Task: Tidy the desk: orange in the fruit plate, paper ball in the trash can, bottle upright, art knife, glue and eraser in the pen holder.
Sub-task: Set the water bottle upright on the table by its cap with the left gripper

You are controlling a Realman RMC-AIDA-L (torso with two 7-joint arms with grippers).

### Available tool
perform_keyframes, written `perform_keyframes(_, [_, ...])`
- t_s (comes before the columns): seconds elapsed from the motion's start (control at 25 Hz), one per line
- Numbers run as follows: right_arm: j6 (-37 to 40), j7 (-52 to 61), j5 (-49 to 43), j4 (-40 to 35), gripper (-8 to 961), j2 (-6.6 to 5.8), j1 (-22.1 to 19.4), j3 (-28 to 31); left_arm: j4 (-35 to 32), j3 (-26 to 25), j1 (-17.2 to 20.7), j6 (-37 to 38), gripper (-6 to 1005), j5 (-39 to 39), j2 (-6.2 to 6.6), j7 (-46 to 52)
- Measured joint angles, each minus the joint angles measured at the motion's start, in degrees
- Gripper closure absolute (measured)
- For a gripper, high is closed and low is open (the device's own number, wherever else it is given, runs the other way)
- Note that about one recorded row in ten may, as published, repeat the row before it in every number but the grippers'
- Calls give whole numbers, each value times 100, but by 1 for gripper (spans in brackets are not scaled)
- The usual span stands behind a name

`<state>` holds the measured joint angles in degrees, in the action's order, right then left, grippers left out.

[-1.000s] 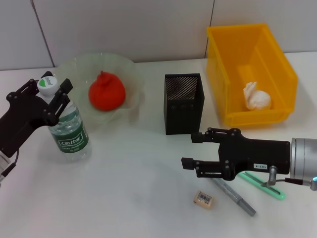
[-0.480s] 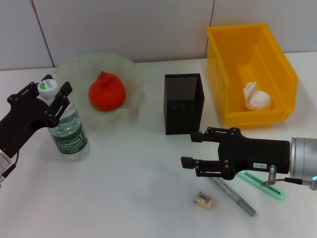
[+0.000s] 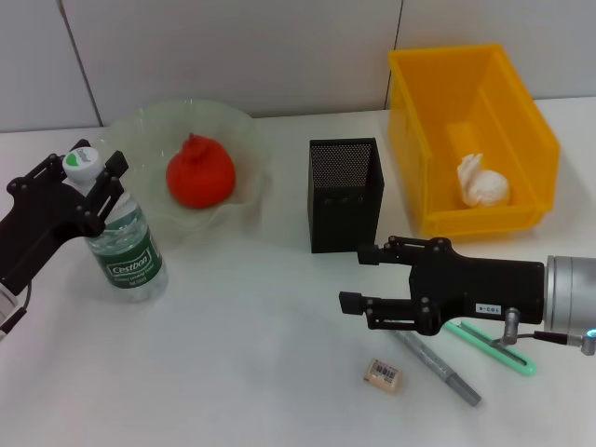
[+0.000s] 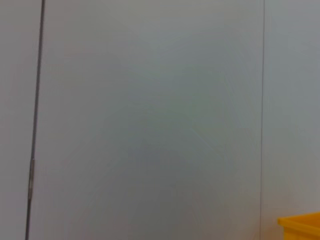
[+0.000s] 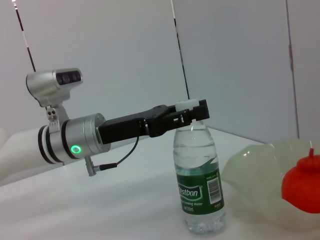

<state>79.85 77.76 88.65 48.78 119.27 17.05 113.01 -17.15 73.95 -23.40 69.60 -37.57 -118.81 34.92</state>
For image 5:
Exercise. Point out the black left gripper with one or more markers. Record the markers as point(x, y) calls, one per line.
point(130, 127)

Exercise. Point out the clear green-label water bottle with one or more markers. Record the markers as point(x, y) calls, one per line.
point(197, 175)

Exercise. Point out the clear green glass fruit plate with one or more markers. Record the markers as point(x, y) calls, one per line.
point(255, 180)

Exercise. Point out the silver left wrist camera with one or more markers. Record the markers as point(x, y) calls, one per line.
point(50, 85)

